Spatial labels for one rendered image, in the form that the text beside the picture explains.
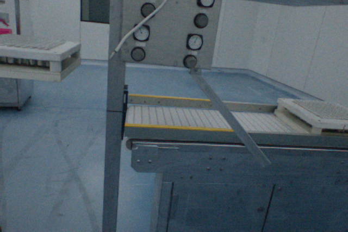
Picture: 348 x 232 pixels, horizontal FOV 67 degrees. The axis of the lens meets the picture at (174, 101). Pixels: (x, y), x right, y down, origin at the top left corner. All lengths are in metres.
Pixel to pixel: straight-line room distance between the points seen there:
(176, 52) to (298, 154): 0.49
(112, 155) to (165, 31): 0.62
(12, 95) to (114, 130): 2.26
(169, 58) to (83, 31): 5.20
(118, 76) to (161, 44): 0.38
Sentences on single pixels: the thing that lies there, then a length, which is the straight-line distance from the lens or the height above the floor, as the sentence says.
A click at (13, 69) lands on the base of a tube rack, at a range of 0.75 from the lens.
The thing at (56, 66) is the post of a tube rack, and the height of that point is 1.00.
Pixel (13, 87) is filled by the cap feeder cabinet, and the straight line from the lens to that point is 3.17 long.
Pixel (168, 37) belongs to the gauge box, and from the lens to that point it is 0.62.
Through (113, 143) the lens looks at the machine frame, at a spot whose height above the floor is 0.66.
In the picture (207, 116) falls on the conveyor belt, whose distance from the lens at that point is 0.94.
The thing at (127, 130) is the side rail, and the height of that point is 0.85.
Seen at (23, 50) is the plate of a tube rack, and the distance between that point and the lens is 0.73.
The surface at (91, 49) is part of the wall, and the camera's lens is 5.82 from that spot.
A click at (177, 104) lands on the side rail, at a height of 0.84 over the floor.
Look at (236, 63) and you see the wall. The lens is 6.70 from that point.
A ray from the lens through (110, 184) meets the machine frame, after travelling 1.16.
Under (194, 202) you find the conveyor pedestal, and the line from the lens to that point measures 0.93.
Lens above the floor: 1.15
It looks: 18 degrees down
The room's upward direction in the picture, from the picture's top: 7 degrees clockwise
